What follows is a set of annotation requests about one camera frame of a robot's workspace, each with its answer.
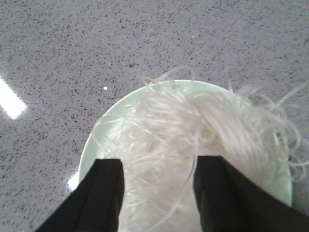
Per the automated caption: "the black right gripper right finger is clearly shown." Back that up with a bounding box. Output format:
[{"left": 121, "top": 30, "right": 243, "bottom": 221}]
[{"left": 193, "top": 156, "right": 309, "bottom": 232}]

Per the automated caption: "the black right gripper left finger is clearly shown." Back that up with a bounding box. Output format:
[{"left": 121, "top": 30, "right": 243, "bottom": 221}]
[{"left": 37, "top": 159, "right": 125, "bottom": 232}]

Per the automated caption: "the white vermicelli noodle bundle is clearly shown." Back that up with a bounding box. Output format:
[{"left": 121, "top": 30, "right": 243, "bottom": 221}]
[{"left": 93, "top": 66, "right": 309, "bottom": 232}]

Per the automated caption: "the light green round plate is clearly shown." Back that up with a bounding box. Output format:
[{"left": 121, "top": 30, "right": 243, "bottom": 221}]
[{"left": 78, "top": 79, "right": 293, "bottom": 232}]

